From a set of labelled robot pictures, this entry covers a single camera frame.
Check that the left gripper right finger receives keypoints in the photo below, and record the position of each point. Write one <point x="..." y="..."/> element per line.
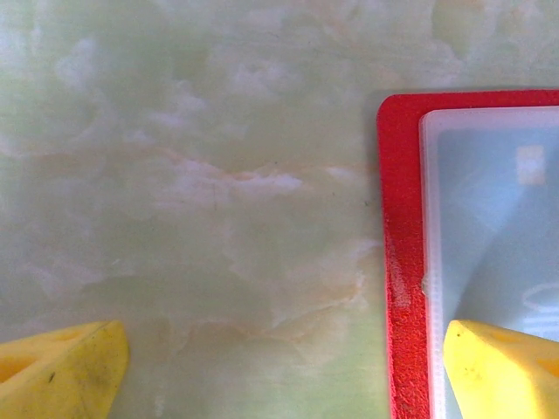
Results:
<point x="506" y="379"/>

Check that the red card holder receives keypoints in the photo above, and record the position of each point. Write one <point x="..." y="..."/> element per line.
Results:
<point x="402" y="218"/>

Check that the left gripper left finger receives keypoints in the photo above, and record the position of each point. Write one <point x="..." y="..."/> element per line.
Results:
<point x="57" y="375"/>

